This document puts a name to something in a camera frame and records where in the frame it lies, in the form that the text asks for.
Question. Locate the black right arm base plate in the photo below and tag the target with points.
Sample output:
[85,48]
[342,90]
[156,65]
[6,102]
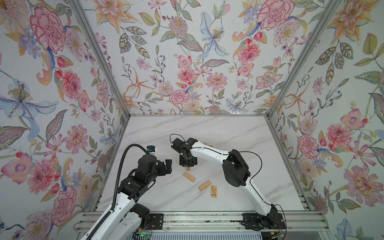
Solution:
[257,222]

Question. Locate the printed wood block lower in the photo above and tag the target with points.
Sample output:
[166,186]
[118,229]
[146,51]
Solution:
[214,191]

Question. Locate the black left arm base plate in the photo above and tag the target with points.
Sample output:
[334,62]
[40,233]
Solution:
[153,221]

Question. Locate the aluminium corner post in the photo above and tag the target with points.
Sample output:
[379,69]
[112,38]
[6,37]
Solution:
[84,23]
[308,47]

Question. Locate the aluminium corner post left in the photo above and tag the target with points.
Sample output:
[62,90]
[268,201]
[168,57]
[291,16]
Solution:
[84,23]

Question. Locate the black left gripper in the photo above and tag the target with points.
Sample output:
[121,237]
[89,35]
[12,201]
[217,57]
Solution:
[164,171]

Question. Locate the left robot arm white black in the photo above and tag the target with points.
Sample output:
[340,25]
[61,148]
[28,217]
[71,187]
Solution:
[125,216]

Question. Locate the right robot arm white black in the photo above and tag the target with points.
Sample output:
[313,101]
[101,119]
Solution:
[236,171]

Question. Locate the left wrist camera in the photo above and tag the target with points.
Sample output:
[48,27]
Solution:
[152,150]

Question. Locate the aluminium front rail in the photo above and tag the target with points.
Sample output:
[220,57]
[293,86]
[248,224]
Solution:
[304,225]

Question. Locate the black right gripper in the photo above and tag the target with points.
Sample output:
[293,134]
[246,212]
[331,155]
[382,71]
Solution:
[193,163]

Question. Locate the aluminium corner post right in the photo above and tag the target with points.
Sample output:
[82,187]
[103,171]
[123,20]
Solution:
[308,47]

